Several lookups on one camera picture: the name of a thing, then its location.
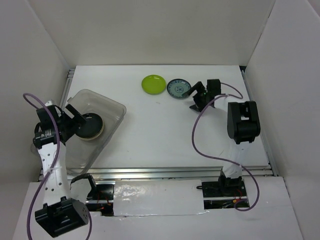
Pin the yellow brown patterned plate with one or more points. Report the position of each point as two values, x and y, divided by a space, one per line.
96 137

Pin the clear plastic bin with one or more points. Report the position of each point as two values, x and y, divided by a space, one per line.
81 154

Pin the black plate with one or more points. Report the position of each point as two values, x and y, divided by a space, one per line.
92 127

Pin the green plate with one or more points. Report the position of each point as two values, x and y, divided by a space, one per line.
153 84

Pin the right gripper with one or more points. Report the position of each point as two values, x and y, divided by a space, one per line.
200 88

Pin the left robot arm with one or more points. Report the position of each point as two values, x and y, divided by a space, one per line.
64 203

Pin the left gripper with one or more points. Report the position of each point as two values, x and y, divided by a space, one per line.
77 120

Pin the blue patterned plate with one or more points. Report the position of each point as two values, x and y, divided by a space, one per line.
178 88

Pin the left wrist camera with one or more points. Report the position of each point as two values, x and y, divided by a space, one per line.
49 103

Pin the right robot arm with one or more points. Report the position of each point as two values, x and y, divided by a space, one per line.
242 126

